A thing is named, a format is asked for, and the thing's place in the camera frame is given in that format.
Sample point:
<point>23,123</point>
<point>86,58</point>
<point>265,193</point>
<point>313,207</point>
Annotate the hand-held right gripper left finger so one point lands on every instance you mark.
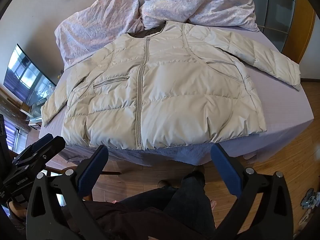
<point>92,168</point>

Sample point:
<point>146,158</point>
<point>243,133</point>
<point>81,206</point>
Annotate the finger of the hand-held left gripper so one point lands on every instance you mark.
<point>47,145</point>

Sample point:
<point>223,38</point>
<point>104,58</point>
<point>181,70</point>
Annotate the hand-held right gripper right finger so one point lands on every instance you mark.
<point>225,165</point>

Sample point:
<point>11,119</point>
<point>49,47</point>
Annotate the beige puffer jacket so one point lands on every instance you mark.
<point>162,87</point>

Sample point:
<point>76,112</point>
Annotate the glass television stand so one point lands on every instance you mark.
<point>31,116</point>

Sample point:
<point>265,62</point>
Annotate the person's right leg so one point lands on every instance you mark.
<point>190,197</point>

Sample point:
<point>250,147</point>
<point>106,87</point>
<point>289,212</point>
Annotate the person's leg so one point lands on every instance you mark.
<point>190,197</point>
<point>140,212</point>

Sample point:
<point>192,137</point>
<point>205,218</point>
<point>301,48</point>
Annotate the person's left leg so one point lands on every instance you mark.
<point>140,212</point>

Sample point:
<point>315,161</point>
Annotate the flat screen television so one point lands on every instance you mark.
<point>27,75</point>

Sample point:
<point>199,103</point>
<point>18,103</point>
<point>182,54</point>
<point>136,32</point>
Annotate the bed with purple sheet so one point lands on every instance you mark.
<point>282,110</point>

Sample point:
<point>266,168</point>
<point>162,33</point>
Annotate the clutter on wooden floor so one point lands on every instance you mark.
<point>310,200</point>

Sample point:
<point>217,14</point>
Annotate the white pillow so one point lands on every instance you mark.
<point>160,7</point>

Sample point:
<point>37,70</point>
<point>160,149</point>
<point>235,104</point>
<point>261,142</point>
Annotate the frosted glass door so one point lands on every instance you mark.
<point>277,2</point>

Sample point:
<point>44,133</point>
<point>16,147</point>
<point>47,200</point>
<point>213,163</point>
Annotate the wooden door frame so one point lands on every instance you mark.
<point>301,35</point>

